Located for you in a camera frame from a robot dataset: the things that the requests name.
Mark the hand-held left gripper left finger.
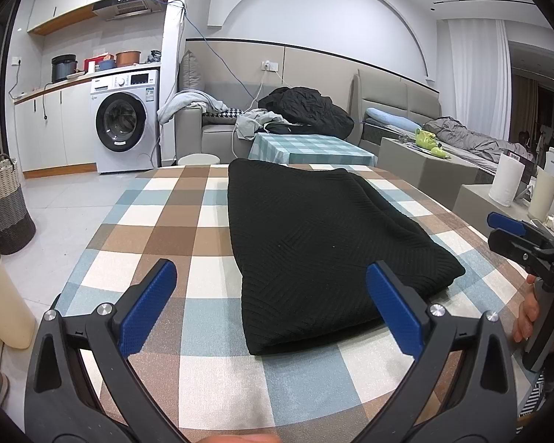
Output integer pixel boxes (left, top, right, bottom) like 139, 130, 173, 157
25, 258, 190, 443

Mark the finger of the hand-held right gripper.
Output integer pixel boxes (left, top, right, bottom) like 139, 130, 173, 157
487, 211, 554, 245
488, 230, 554, 268

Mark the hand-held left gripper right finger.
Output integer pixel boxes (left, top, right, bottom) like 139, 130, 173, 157
358, 261, 520, 443

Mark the black knit sweater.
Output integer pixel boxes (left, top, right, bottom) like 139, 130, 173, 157
227, 158, 467, 357

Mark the person's right hand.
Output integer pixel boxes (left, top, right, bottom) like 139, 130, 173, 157
512, 274, 543, 344

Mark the cream cylinder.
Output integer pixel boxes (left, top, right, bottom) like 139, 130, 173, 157
527, 166, 554, 222

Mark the low beige side table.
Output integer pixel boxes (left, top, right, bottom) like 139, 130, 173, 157
452, 183, 554, 241

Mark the brown blue checkered blanket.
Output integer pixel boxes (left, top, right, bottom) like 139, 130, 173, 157
55, 162, 543, 443

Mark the grey duvet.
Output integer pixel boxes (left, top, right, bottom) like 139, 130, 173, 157
422, 117, 536, 164

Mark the beige cube side table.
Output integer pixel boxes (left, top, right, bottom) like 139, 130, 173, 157
377, 137, 481, 204

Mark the green teapot set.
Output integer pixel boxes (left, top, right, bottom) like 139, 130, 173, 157
413, 128, 437, 151

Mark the cream plastic bin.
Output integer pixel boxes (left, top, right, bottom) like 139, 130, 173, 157
0, 245, 37, 350

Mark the white sheer curtain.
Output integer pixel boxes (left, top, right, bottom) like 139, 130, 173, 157
448, 18, 511, 141

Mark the black white patterned rug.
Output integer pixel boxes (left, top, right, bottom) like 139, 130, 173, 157
519, 369, 548, 420

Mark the round grey pouf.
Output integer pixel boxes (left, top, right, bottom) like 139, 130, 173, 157
178, 153, 220, 167

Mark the light blue pillow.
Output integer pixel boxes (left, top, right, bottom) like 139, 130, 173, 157
366, 107, 421, 132

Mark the beige upholstered bed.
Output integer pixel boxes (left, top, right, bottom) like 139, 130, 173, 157
353, 69, 536, 185

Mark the woven laundry basket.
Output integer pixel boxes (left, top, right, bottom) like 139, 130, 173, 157
0, 154, 37, 254

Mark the grey sofa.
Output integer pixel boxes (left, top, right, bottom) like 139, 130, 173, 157
175, 39, 365, 163

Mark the teal checkered tablecloth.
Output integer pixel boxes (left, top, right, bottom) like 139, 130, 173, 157
249, 133, 377, 167

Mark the white kitchen counter cabinet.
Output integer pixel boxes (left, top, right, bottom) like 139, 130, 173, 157
14, 67, 160, 176

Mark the houndstooth cushion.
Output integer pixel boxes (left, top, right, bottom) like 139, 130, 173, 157
202, 107, 245, 123

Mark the light grey throw blanket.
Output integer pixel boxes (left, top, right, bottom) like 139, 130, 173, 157
158, 91, 232, 123

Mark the white washing machine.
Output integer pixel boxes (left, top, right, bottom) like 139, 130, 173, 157
91, 69, 161, 175

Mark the pale grey garment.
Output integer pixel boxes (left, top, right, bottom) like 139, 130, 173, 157
235, 108, 282, 141

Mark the black jacket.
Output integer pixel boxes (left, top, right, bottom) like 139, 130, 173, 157
257, 86, 355, 141

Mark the grey sofa cushion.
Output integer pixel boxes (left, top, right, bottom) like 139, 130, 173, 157
178, 50, 206, 95

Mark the black rice cooker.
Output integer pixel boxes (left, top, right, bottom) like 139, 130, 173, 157
52, 54, 78, 83

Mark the steel range hood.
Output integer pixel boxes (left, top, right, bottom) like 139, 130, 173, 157
92, 0, 169, 21

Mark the white cable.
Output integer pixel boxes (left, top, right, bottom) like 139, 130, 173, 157
231, 69, 271, 158

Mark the blue cable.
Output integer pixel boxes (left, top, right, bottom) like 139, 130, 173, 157
138, 0, 259, 102

